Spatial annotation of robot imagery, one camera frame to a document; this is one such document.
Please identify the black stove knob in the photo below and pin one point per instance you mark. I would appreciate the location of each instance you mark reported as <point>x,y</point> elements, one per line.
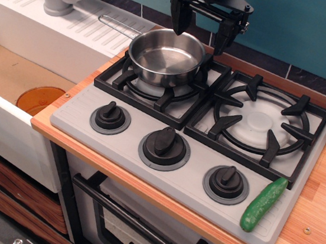
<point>110,119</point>
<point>226,185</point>
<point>164,150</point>

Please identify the black right burner grate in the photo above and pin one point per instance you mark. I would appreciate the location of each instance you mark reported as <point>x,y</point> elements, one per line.
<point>263,128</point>

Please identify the black middle stove knob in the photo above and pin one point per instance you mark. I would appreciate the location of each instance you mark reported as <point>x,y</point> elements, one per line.
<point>164,150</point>

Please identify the black left stove knob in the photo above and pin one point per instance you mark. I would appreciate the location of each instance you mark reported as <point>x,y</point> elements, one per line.
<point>110,119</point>

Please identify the black right stove knob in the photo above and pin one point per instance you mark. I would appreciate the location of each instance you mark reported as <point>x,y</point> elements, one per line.
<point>226,185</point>

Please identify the toy oven door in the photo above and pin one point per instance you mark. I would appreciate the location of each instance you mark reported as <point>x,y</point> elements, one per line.
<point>111,214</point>

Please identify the green toy pickle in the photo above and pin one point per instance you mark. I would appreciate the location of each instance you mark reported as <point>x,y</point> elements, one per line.
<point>264,201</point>

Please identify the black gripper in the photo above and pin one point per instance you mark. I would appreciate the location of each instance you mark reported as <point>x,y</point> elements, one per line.
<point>232,16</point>

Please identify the white toy sink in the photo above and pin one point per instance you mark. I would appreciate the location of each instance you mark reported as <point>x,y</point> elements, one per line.
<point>39,50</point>

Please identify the black burner grate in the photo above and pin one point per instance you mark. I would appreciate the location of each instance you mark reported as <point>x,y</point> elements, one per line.
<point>263,128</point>
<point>173,106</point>

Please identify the stainless steel pot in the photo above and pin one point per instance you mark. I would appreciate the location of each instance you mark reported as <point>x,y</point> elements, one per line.
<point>160,57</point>

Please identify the wooden drawer fronts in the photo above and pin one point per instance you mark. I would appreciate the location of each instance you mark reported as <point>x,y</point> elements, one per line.
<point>31,206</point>

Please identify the grey toy stove top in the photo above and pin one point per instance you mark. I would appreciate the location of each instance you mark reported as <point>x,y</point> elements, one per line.
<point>185,184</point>

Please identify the orange plastic plate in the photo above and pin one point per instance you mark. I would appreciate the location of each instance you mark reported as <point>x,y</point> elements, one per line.
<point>36,99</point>

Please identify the black left burner grate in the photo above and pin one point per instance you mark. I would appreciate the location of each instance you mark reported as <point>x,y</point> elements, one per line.
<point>173,106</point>

